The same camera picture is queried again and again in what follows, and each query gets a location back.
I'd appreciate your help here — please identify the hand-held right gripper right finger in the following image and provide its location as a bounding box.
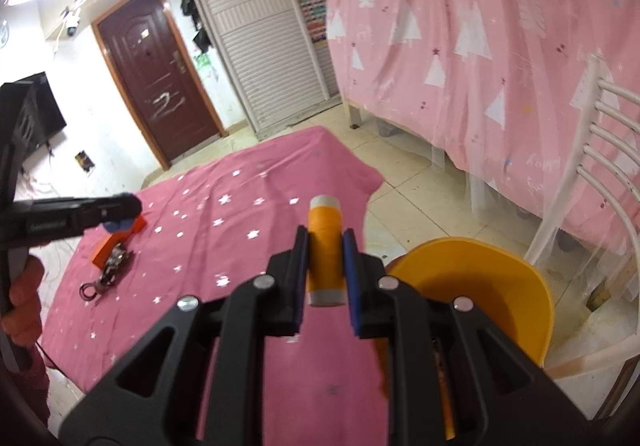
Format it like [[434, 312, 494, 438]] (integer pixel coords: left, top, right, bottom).
[[342, 228, 596, 446]]

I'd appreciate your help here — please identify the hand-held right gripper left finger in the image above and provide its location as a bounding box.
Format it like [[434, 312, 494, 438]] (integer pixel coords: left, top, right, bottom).
[[57, 225, 311, 446]]

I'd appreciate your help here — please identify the long orange box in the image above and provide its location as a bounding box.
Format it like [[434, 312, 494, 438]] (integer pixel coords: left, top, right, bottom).
[[92, 217, 146, 267]]

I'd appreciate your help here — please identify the orange cylindrical roll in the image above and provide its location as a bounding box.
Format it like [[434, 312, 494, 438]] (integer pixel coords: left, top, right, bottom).
[[306, 195, 346, 307]]

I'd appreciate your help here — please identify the yellow plastic bin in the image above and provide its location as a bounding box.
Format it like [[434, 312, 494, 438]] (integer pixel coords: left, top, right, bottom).
[[385, 237, 556, 442]]

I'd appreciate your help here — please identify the person's left forearm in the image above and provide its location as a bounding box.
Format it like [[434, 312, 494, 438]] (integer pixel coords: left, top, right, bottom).
[[0, 341, 51, 427]]

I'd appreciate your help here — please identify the person's left hand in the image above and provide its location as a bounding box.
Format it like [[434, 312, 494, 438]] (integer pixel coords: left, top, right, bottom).
[[1, 256, 47, 361]]

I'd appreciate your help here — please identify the metal keyring clip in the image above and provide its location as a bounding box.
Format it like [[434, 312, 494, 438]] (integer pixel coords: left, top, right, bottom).
[[80, 246, 133, 301]]

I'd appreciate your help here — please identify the black flat television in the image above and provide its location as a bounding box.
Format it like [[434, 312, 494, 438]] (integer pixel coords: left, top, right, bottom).
[[30, 72, 68, 147]]

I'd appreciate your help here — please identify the pink star tablecloth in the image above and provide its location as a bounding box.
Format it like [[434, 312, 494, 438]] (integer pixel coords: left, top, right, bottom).
[[40, 126, 386, 446]]

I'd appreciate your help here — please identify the brown door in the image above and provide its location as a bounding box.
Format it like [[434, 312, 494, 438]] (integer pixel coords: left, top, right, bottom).
[[91, 0, 227, 171]]

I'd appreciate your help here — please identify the white louvered wardrobe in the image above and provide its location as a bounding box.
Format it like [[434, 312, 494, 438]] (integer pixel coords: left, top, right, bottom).
[[179, 0, 343, 134]]

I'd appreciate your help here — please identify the pink tree print curtain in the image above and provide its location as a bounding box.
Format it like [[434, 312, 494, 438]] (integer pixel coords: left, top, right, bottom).
[[320, 0, 640, 257]]

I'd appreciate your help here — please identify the white metal chair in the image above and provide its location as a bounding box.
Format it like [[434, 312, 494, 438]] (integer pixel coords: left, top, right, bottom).
[[522, 53, 640, 277]]

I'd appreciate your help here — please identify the white security camera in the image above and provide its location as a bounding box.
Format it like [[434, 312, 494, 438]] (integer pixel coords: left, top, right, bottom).
[[62, 8, 83, 36]]

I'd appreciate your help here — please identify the green wall decoration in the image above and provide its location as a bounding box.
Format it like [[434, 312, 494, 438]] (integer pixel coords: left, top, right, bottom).
[[194, 53, 218, 79]]

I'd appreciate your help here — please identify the colourful grid wall poster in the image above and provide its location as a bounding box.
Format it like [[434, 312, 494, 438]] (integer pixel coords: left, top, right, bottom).
[[291, 0, 328, 45]]

